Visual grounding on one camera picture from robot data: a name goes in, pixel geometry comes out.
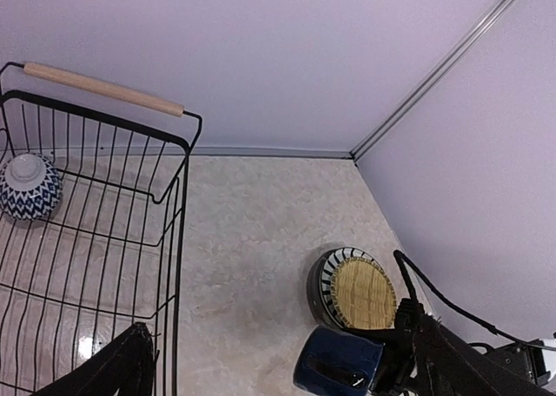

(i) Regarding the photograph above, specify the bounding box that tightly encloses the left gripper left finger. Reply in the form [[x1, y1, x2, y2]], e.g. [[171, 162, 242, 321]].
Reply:
[[35, 322, 156, 395]]

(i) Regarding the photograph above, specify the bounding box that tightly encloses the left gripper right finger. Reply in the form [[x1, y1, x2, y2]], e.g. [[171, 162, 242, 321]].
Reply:
[[347, 315, 556, 396]]

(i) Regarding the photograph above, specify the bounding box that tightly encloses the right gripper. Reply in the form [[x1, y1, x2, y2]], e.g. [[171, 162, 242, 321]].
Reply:
[[369, 298, 430, 395]]

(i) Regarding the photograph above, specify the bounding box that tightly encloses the dark blue mug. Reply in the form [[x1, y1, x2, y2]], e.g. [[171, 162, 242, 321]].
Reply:
[[293, 327, 384, 396]]

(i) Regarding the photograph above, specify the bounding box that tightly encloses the ribbed round woven plate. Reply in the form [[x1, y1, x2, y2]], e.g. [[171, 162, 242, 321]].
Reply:
[[330, 257, 397, 330]]

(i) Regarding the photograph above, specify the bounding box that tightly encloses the grey reindeer plate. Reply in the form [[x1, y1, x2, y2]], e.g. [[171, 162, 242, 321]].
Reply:
[[306, 249, 346, 329]]

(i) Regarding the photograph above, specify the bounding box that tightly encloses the white blue striped plate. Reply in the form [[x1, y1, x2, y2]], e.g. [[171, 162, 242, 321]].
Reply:
[[316, 247, 382, 328]]

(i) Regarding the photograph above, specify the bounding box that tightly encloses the blue white patterned bowl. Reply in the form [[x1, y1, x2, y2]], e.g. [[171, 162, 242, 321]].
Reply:
[[1, 153, 63, 221]]

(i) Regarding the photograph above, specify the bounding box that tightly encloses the black wire dish rack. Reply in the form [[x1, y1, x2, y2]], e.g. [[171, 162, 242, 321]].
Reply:
[[1, 85, 196, 395]]

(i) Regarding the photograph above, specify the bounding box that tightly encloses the right aluminium corner post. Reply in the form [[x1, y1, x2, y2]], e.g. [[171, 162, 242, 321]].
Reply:
[[349, 0, 518, 165]]

